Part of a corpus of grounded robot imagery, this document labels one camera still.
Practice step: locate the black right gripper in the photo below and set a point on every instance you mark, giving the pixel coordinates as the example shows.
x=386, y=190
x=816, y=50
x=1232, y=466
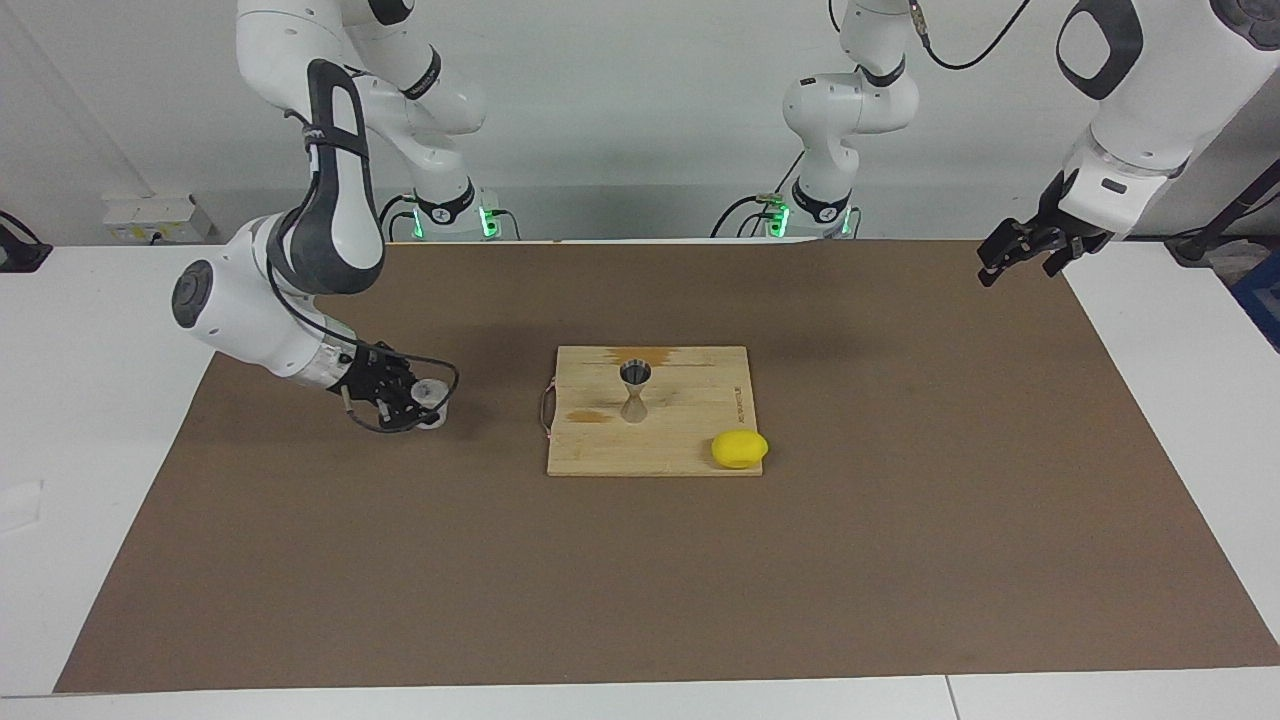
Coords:
x=372, y=380

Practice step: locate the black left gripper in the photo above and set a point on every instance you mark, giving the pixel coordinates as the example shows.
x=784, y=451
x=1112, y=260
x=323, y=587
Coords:
x=1065, y=225

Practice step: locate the clear plastic cup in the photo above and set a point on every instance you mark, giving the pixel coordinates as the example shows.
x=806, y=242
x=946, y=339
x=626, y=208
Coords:
x=434, y=392

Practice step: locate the metal jigger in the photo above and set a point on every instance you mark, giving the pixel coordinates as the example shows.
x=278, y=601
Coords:
x=635, y=374

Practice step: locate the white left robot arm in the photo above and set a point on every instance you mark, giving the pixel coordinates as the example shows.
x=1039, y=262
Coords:
x=1160, y=110

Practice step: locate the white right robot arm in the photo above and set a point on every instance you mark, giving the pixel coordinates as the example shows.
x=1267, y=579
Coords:
x=330, y=210

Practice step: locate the black tripod leg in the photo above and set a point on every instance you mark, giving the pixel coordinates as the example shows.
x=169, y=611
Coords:
x=1195, y=245

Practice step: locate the brown table mat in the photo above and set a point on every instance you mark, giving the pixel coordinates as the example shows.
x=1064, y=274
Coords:
x=300, y=560

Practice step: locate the wooden cutting board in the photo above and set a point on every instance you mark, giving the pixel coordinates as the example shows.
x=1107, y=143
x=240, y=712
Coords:
x=690, y=420

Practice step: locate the yellow lemon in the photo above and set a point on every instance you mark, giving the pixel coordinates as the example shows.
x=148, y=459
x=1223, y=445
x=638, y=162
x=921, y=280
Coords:
x=738, y=449

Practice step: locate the white paper sheet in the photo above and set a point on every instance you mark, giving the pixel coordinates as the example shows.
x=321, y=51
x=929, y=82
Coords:
x=20, y=505

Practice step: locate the black stand foot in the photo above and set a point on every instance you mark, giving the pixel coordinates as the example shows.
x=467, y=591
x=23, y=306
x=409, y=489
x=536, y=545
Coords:
x=20, y=255

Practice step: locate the white wall socket box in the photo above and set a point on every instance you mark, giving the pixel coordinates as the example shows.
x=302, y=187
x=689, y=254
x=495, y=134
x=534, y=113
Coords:
x=150, y=220

